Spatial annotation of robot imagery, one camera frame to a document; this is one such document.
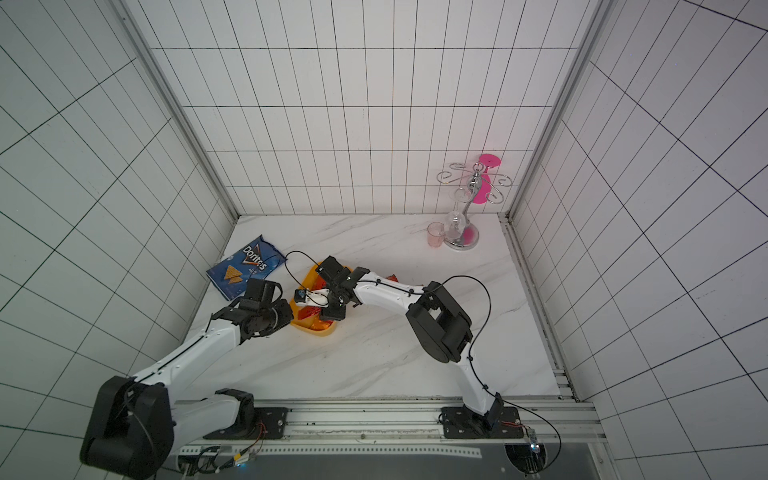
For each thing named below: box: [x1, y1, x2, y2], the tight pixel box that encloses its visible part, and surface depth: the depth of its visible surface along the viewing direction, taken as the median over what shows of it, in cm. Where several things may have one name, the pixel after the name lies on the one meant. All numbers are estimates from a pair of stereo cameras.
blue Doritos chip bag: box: [206, 234, 288, 301], surface depth 105 cm
